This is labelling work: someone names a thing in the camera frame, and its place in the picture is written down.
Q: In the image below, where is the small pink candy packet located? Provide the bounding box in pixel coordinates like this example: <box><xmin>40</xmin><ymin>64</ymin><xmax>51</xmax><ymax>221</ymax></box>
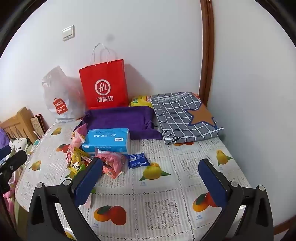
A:
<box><xmin>69</xmin><ymin>124</ymin><xmax>87</xmax><ymax>149</ymax></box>

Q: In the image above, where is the white plastic shopping bag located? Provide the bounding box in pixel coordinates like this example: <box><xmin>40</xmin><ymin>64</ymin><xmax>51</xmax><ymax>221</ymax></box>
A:
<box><xmin>42</xmin><ymin>66</ymin><xmax>87</xmax><ymax>123</ymax></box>

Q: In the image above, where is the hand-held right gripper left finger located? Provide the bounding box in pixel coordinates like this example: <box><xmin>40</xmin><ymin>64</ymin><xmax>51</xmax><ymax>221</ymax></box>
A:
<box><xmin>27</xmin><ymin>158</ymin><xmax>103</xmax><ymax>241</ymax></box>

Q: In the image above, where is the blue tissue pack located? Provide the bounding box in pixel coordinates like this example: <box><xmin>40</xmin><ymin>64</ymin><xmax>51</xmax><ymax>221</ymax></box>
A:
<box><xmin>81</xmin><ymin>128</ymin><xmax>131</xmax><ymax>156</ymax></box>

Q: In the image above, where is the patterned brown box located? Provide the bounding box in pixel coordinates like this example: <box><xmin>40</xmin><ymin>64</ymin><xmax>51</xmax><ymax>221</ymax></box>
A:
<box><xmin>31</xmin><ymin>113</ymin><xmax>47</xmax><ymax>139</ymax></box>

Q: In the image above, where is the yellow and black snack packet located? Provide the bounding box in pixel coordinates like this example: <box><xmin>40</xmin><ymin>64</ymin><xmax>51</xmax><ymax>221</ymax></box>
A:
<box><xmin>69</xmin><ymin>163</ymin><xmax>87</xmax><ymax>179</ymax></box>

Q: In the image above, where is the white light switch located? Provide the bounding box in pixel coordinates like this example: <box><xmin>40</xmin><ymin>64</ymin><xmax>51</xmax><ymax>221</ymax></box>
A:
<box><xmin>62</xmin><ymin>25</ymin><xmax>75</xmax><ymax>42</ymax></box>

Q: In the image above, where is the red paper shopping bag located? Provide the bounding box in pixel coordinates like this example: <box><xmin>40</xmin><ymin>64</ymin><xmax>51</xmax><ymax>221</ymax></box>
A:
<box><xmin>79</xmin><ymin>43</ymin><xmax>129</xmax><ymax>110</ymax></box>

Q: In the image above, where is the light wooden chair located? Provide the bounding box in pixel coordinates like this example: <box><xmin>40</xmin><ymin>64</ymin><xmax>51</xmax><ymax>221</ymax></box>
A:
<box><xmin>0</xmin><ymin>107</ymin><xmax>37</xmax><ymax>144</ymax></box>

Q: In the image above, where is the dark blue snack packet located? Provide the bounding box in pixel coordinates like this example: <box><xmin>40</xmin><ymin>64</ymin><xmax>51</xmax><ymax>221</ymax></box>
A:
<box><xmin>128</xmin><ymin>153</ymin><xmax>150</xmax><ymax>169</ymax></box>

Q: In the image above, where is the purple cloth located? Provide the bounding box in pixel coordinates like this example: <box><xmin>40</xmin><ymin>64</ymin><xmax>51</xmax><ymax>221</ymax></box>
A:
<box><xmin>0</xmin><ymin>128</ymin><xmax>10</xmax><ymax>149</ymax></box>

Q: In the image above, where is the purple towel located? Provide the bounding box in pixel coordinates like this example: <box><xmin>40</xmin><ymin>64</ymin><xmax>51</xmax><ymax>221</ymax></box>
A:
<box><xmin>81</xmin><ymin>106</ymin><xmax>162</xmax><ymax>141</ymax></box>

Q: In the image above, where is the large pink snack packet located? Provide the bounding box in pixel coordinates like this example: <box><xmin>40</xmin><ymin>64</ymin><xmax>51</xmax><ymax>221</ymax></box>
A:
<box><xmin>95</xmin><ymin>150</ymin><xmax>127</xmax><ymax>179</ymax></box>

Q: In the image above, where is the brown wooden door frame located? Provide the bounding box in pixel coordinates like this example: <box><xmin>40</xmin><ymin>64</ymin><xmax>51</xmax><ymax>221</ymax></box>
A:
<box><xmin>198</xmin><ymin>0</ymin><xmax>214</xmax><ymax>102</ymax></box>

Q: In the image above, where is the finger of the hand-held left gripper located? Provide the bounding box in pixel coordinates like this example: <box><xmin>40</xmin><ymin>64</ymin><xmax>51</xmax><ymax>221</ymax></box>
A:
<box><xmin>0</xmin><ymin>146</ymin><xmax>12</xmax><ymax>161</ymax></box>
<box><xmin>0</xmin><ymin>150</ymin><xmax>27</xmax><ymax>178</ymax></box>

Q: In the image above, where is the white spotted cloth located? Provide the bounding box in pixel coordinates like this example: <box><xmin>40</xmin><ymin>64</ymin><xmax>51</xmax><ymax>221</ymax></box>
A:
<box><xmin>8</xmin><ymin>138</ymin><xmax>29</xmax><ymax>154</ymax></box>

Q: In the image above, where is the grey checked folded cloth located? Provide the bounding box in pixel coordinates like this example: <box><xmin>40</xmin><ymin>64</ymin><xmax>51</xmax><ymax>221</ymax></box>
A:
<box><xmin>150</xmin><ymin>92</ymin><xmax>224</xmax><ymax>145</ymax></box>

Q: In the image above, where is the yellow chip bag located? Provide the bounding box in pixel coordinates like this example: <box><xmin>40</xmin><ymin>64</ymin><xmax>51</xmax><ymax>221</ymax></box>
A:
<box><xmin>128</xmin><ymin>95</ymin><xmax>154</xmax><ymax>109</ymax></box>

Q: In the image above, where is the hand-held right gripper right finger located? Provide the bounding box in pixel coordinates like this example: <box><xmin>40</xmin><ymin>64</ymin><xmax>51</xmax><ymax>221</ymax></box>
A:
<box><xmin>198</xmin><ymin>158</ymin><xmax>274</xmax><ymax>241</ymax></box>

